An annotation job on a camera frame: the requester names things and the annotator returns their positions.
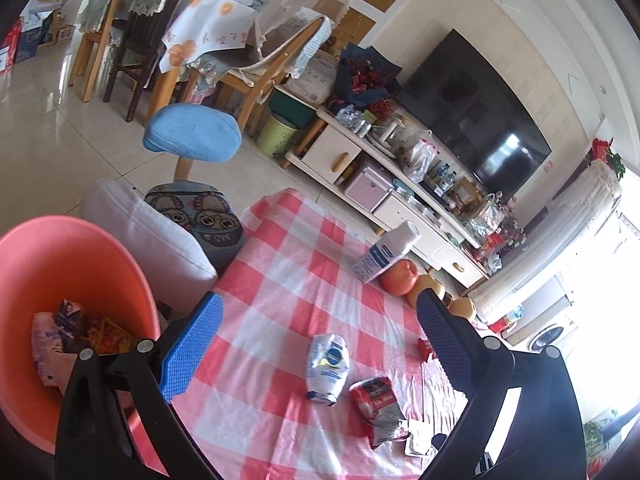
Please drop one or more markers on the blue padded stool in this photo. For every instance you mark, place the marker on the blue padded stool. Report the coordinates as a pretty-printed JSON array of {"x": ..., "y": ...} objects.
[{"x": 192, "y": 132}]

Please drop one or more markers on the blue cardboard box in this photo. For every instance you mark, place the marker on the blue cardboard box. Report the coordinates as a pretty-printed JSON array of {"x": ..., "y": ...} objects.
[{"x": 32, "y": 40}]

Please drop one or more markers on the pink plastic bin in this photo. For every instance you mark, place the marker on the pink plastic bin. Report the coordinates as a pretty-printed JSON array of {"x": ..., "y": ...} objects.
[{"x": 60, "y": 260}]

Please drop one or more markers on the white sack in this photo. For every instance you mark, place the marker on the white sack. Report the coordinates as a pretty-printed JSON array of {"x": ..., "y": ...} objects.
[{"x": 315, "y": 75}]

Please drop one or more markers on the white capped milk bottle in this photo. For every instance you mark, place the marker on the white capped milk bottle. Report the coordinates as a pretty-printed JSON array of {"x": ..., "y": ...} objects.
[{"x": 382, "y": 257}]

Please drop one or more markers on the covered standing air conditioner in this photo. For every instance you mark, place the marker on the covered standing air conditioner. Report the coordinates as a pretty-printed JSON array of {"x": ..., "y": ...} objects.
[{"x": 590, "y": 190}]

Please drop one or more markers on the white blue-label plastic packet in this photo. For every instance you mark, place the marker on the white blue-label plastic packet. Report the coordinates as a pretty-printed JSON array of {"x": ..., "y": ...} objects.
[{"x": 327, "y": 370}]

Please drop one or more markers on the red checked tablecloth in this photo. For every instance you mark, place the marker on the red checked tablecloth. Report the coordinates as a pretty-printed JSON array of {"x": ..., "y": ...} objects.
[{"x": 300, "y": 280}]

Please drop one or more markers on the dark blue flower bouquet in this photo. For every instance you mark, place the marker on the dark blue flower bouquet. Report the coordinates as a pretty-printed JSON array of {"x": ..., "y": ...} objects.
[{"x": 365, "y": 72}]

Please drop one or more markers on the small yellow pear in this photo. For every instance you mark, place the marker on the small yellow pear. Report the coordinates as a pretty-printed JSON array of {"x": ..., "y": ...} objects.
[{"x": 462, "y": 307}]

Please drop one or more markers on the clear plastic bag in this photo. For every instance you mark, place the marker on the clear plastic bag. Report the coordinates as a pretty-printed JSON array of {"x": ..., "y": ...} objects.
[{"x": 417, "y": 157}]

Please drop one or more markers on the wooden dining chair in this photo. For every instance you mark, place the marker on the wooden dining chair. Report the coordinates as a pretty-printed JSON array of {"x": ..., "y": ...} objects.
[
  {"x": 272, "y": 75},
  {"x": 95, "y": 20}
]

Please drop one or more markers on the large yellow pear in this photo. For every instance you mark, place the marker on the large yellow pear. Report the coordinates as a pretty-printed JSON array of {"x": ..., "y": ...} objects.
[{"x": 425, "y": 287}]

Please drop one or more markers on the white crumpled paper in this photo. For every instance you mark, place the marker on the white crumpled paper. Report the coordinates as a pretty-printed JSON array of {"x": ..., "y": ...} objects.
[{"x": 417, "y": 442}]

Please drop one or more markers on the white kettle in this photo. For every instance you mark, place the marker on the white kettle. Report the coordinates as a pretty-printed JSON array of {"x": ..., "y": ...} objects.
[{"x": 387, "y": 132}]

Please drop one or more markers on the cartoon print cushion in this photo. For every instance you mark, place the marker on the cartoon print cushion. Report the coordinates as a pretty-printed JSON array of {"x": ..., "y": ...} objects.
[{"x": 205, "y": 215}]

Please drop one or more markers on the pink storage box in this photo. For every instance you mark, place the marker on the pink storage box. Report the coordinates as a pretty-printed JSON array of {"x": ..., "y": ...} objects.
[{"x": 367, "y": 187}]

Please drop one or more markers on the red snack wrapper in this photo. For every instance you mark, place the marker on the red snack wrapper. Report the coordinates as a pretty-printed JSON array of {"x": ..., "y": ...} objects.
[{"x": 425, "y": 349}]

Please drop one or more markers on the black television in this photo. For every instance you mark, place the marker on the black television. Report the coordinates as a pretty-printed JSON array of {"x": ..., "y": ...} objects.
[{"x": 475, "y": 110}]

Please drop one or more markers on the white cushion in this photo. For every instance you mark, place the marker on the white cushion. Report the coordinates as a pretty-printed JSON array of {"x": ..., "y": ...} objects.
[{"x": 145, "y": 230}]

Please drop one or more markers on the light green bin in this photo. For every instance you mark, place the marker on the light green bin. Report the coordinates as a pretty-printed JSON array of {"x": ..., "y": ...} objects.
[{"x": 275, "y": 135}]

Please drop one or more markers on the white washing machine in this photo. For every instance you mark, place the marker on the white washing machine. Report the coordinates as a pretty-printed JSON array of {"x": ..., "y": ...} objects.
[{"x": 542, "y": 340}]

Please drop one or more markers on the red apple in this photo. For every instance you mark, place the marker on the red apple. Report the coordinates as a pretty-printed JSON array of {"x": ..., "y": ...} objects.
[{"x": 400, "y": 277}]

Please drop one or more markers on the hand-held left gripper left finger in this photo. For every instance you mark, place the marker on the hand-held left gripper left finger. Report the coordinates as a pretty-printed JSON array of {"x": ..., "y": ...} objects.
[{"x": 192, "y": 345}]

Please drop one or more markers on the dining table orange-print cloth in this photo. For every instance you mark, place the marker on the dining table orange-print cloth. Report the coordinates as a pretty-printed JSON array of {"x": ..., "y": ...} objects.
[{"x": 215, "y": 25}]

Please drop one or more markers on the dark green bin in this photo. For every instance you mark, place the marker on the dark green bin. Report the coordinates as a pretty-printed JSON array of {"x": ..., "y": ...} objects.
[{"x": 292, "y": 107}]

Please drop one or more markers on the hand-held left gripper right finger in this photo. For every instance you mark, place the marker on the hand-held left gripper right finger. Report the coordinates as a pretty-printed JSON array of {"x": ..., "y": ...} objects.
[{"x": 445, "y": 340}]

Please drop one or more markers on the dark wooden chair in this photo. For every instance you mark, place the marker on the dark wooden chair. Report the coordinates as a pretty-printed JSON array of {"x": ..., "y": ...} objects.
[{"x": 135, "y": 45}]

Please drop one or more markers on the white tv cabinet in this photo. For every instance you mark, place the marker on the white tv cabinet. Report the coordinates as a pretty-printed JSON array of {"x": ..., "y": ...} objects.
[{"x": 330, "y": 155}]

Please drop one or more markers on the red snack packet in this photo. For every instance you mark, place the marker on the red snack packet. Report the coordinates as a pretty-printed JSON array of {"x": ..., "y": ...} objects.
[{"x": 375, "y": 400}]

